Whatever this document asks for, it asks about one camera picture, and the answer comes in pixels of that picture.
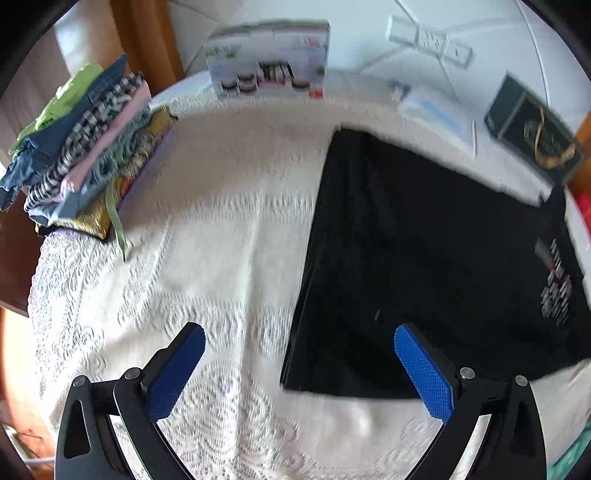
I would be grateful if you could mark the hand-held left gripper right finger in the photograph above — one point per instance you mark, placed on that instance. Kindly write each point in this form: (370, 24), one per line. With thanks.
(425, 374)

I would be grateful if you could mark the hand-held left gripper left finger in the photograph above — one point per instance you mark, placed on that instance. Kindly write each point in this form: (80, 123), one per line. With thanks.
(175, 374)

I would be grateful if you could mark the black printed t-shirt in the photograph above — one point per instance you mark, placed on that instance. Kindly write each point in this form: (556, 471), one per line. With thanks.
(415, 249)

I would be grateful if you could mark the stack of folded clothes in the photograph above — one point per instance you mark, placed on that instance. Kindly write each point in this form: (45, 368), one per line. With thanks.
(87, 152)

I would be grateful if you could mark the white lace tablecloth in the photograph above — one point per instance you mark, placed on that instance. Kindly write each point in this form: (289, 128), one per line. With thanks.
(207, 258)

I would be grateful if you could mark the green cloth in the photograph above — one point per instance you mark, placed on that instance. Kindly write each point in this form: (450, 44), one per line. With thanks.
(570, 464)

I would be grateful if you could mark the dark brown wooden furniture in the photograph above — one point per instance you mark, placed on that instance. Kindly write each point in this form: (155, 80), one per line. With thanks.
(14, 258)

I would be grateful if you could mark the red plastic bag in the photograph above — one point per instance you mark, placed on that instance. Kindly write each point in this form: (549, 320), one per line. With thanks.
(582, 203)

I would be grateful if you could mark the white blue booklet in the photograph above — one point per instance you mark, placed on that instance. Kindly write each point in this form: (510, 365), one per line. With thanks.
(438, 117)

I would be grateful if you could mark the dark green gift bag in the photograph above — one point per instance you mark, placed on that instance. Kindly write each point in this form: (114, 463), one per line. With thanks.
(531, 129)

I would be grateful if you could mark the white product box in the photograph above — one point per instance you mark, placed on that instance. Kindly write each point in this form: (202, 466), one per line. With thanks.
(268, 60)

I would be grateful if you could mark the white single-hole wall socket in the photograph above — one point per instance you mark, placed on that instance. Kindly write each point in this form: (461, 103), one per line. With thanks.
(458, 53)

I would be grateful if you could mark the white five-hole wall socket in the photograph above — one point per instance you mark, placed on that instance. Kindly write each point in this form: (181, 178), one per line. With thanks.
(431, 41)

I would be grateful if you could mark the wooden trim post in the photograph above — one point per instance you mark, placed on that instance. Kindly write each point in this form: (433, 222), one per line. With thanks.
(143, 41)

